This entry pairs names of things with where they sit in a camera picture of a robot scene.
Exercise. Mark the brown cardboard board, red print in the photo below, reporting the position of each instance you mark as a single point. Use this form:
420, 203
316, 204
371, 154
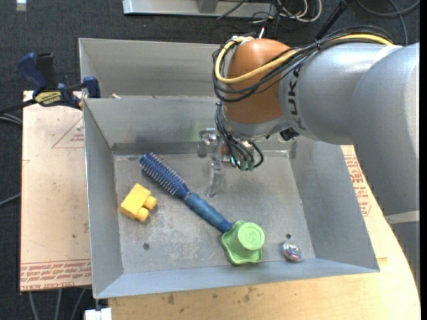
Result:
53, 185

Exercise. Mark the black cylinder on white bracket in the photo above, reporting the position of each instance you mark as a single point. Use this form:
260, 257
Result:
289, 134

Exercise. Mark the yellow toy building block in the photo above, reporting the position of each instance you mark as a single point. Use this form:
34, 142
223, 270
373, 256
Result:
135, 202

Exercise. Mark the small shiny metal spinning top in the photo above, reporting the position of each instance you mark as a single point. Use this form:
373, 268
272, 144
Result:
293, 252

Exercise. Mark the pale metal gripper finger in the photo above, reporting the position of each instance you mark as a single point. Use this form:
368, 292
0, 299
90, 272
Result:
206, 143
216, 178

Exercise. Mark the blue hairbrush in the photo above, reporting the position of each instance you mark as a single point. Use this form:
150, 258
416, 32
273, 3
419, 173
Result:
197, 202

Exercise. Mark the green flower-shaped toy cup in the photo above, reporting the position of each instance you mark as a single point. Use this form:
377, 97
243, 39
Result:
245, 242

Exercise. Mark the grey metal bin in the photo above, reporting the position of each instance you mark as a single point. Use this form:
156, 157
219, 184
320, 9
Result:
187, 242

